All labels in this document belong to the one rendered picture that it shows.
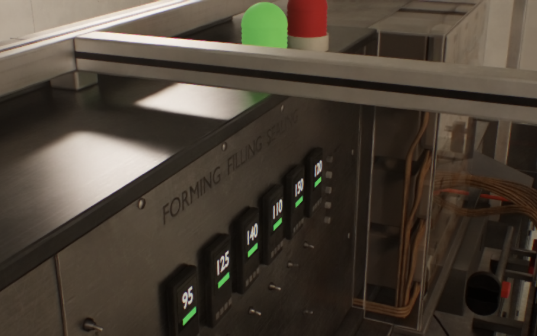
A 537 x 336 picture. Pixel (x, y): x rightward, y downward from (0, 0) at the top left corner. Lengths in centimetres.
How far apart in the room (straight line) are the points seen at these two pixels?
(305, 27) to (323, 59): 32
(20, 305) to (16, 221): 6
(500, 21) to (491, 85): 527
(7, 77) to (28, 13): 390
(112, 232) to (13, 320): 12
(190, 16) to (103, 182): 52
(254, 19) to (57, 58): 24
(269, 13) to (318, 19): 16
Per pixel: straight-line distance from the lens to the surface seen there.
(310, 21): 102
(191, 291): 73
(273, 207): 90
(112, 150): 65
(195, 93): 83
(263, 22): 88
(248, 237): 84
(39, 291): 55
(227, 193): 79
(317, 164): 104
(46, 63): 81
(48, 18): 480
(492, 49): 598
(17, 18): 459
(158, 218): 67
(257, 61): 73
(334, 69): 70
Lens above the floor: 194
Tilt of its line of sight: 21 degrees down
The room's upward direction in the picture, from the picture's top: straight up
